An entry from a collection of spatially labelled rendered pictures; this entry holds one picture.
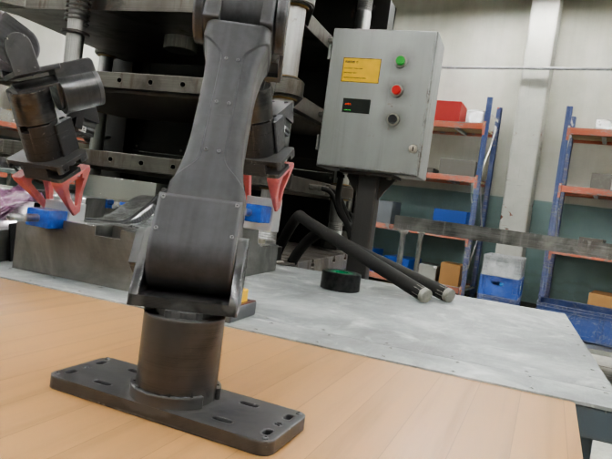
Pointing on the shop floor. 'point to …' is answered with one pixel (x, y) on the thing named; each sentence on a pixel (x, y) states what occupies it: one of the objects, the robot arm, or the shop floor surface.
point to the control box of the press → (378, 117)
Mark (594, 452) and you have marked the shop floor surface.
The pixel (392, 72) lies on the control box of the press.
